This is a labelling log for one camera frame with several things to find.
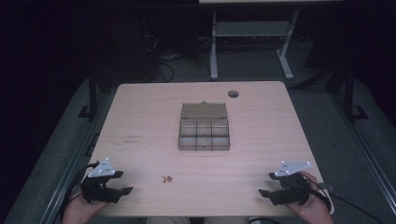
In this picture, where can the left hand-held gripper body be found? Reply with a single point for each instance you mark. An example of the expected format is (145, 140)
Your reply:
(101, 169)

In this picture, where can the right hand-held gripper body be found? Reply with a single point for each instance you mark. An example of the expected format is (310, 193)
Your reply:
(292, 186)

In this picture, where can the person's right hand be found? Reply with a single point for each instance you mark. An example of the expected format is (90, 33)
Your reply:
(316, 208)

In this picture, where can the person's left hand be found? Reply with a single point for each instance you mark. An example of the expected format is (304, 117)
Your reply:
(79, 210)

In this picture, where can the small orange metal part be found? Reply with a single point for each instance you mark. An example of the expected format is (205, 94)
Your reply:
(167, 179)

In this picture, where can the black metal stand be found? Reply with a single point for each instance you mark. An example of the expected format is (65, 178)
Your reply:
(92, 93)
(349, 93)

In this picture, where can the clear compartment box with lid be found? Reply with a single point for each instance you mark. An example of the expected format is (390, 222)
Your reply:
(204, 127)

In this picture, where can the aluminium floor rail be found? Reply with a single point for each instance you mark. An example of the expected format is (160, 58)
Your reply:
(367, 146)
(74, 161)

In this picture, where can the white metal table frame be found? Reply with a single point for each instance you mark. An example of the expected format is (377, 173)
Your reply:
(252, 28)

